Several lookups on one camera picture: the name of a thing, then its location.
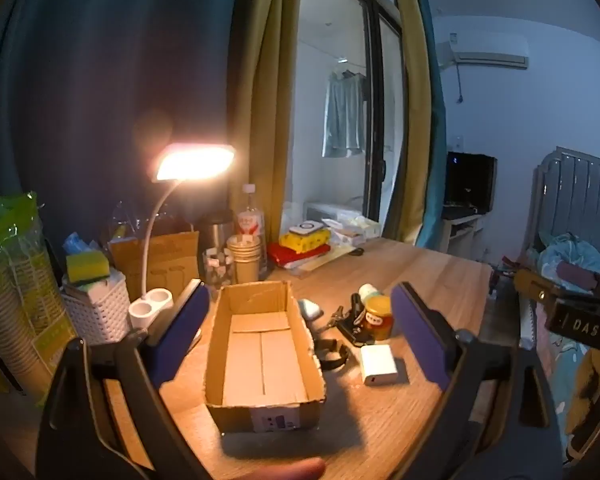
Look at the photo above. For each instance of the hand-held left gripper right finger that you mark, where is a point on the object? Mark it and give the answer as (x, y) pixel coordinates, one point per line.
(422, 340)

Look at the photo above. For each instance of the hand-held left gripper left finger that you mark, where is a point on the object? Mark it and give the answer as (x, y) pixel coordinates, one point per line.
(180, 335)

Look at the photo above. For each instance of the white charger block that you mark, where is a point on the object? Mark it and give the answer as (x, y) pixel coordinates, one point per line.
(378, 364)

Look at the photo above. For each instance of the cardboard box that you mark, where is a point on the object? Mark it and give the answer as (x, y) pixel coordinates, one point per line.
(260, 360)

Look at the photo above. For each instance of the person's left hand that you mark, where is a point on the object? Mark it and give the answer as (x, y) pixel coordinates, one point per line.
(290, 471)

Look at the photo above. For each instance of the pile of bedding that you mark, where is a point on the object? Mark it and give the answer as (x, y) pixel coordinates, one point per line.
(570, 260)

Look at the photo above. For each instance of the brown lamp packaging box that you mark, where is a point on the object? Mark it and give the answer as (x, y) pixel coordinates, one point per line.
(167, 265)

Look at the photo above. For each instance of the small white medicine bottle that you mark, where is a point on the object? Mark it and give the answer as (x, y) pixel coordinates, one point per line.
(370, 291)

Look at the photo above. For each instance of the floral glass cup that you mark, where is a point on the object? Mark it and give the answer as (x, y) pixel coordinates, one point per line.
(218, 270)

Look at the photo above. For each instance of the orange black cloth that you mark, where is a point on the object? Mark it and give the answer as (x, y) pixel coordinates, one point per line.
(592, 400)

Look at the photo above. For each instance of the white woven plastic basket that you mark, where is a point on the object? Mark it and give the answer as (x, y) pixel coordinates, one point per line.
(97, 310)

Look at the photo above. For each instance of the grey bed headboard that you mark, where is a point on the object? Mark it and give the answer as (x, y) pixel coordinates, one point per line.
(580, 195)

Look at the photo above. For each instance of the stack of brown paper cups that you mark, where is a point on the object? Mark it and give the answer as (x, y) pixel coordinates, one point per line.
(245, 260)

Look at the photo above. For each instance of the steel thermos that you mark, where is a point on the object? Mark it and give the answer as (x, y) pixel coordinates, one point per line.
(216, 230)

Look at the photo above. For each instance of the yellow green sponge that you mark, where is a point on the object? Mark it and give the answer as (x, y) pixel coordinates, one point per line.
(86, 266)

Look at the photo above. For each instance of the small white blue case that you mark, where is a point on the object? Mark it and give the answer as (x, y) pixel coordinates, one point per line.
(310, 309)

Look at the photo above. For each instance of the white television stand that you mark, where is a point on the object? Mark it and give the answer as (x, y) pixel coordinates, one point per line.
(460, 227)

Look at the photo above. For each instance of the white tissue pack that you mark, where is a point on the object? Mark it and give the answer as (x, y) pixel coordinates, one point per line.
(352, 227)

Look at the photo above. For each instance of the flat red box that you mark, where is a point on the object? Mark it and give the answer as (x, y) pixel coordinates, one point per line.
(290, 256)

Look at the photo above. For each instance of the plastic water bottle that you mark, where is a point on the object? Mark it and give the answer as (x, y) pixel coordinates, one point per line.
(251, 215)

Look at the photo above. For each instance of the yellow wipes pack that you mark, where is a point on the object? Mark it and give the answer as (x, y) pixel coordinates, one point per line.
(305, 241)

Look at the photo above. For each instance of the small white device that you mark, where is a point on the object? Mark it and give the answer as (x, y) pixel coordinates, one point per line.
(306, 227)

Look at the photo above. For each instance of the black television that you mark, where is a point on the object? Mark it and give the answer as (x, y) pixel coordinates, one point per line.
(470, 180)

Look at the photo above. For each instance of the white desk lamp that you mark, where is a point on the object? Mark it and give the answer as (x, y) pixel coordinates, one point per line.
(194, 162)

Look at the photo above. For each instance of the green pack of paper cups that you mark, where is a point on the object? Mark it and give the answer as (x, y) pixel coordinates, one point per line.
(10, 290)

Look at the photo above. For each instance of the hanging grey clothes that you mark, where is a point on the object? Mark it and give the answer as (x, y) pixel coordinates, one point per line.
(344, 115)

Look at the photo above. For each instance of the dark blue curtain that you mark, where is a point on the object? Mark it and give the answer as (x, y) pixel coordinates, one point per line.
(105, 85)

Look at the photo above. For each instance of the white air conditioner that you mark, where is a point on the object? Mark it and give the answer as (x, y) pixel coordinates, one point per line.
(485, 52)

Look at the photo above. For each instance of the black sliding door frame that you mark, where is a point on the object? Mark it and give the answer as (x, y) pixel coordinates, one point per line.
(375, 110)

